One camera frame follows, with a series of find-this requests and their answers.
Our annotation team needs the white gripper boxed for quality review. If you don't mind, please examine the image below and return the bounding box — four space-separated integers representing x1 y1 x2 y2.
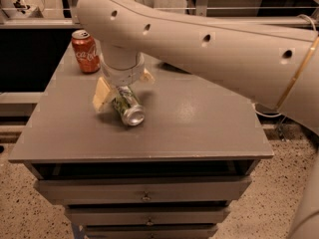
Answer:
93 53 155 112

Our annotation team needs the green soda can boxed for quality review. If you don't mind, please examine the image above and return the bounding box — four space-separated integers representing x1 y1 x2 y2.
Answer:
112 86 145 126

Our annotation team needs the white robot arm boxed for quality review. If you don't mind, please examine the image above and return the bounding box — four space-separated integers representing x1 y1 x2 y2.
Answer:
77 0 319 134

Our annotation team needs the red cola can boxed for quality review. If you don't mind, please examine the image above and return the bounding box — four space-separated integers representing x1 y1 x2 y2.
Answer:
72 30 100 74

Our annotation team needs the grey drawer cabinet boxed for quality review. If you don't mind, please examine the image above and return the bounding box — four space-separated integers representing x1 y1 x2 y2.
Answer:
9 50 273 239

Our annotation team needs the metal railing frame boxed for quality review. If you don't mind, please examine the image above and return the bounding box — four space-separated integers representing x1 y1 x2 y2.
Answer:
1 0 319 31

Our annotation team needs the white cable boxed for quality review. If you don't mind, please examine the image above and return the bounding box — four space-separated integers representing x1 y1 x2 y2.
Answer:
252 103 283 120

